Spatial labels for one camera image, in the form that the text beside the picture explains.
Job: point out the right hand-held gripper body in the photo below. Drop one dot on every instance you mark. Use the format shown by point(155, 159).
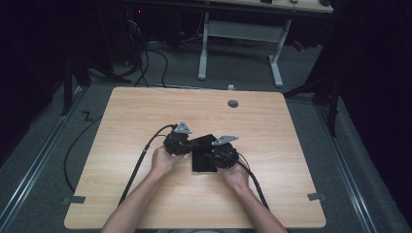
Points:
point(223, 155)

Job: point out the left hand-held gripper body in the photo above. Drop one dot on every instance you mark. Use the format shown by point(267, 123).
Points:
point(177, 142)

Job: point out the black cloth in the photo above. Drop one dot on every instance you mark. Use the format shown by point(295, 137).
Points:
point(202, 161)

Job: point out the person's left hand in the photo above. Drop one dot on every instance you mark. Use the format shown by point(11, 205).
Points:
point(163, 161)

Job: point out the person's right hand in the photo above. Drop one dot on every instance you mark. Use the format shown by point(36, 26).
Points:
point(236, 176)

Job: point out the grey table grommet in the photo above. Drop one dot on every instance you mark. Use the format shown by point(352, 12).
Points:
point(233, 104)

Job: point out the small white knob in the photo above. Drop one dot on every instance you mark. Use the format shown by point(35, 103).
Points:
point(231, 87)

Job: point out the grey tape piece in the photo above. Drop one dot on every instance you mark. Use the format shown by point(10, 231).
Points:
point(316, 196)
point(74, 200)

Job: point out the black stand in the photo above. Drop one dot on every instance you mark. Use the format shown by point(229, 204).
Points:
point(68, 87)
point(327, 93)

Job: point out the white-framed desk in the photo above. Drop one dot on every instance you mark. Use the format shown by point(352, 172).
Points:
point(243, 30)

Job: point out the red object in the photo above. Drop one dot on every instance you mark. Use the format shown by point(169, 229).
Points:
point(298, 46)

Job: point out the metal floor rail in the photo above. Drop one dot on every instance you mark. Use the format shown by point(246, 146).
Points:
point(346, 168)
point(35, 161)

